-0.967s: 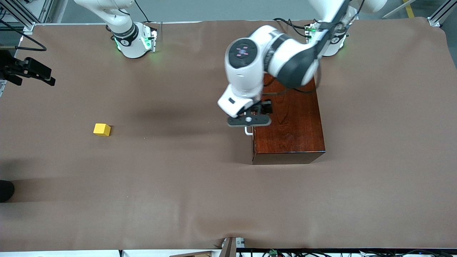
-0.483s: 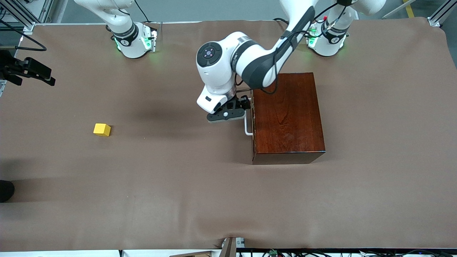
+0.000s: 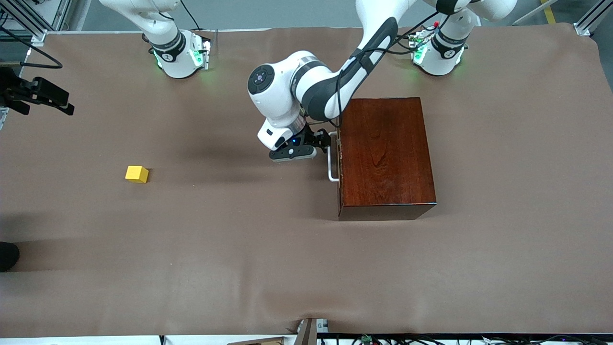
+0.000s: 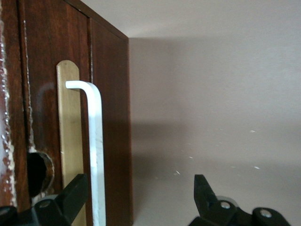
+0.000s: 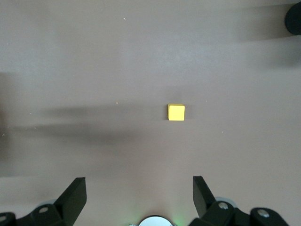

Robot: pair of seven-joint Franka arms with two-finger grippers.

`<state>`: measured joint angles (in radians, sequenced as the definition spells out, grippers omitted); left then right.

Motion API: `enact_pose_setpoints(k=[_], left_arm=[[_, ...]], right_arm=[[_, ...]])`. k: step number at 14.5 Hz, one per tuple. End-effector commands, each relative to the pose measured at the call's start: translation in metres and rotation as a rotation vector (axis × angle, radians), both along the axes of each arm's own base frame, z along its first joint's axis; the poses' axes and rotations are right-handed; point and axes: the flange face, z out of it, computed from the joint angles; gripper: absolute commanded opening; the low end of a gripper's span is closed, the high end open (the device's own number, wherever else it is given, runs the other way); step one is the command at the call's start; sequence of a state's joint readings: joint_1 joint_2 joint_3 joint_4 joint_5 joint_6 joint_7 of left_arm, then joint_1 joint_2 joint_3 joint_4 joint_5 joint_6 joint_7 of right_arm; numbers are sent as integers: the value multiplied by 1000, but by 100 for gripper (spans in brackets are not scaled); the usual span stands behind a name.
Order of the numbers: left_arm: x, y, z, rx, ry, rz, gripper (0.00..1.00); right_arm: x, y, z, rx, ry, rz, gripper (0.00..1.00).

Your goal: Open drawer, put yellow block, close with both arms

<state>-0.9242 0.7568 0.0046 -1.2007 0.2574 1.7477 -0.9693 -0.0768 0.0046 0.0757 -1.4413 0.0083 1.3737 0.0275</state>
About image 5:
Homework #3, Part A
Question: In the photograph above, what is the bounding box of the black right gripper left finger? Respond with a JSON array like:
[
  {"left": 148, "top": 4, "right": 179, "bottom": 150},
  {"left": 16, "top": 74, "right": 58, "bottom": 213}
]
[{"left": 0, "top": 177, "right": 87, "bottom": 226}]

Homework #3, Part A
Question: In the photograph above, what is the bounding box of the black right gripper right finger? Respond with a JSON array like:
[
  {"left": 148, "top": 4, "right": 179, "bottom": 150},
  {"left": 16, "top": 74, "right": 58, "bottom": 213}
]
[{"left": 188, "top": 175, "right": 290, "bottom": 226}]

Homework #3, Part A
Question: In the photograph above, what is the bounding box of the yellow wooden block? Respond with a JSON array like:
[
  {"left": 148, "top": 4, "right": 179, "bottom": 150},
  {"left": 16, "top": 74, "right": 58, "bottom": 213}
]
[{"left": 167, "top": 103, "right": 186, "bottom": 122}]

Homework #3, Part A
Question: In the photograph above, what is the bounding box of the brown table cover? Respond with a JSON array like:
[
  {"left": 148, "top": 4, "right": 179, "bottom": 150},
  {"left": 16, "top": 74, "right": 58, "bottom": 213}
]
[{"left": 0, "top": 0, "right": 301, "bottom": 226}]

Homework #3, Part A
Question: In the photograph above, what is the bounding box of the black round object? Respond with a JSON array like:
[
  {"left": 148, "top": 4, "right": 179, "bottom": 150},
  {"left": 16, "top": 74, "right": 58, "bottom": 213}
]
[{"left": 285, "top": 4, "right": 301, "bottom": 36}]

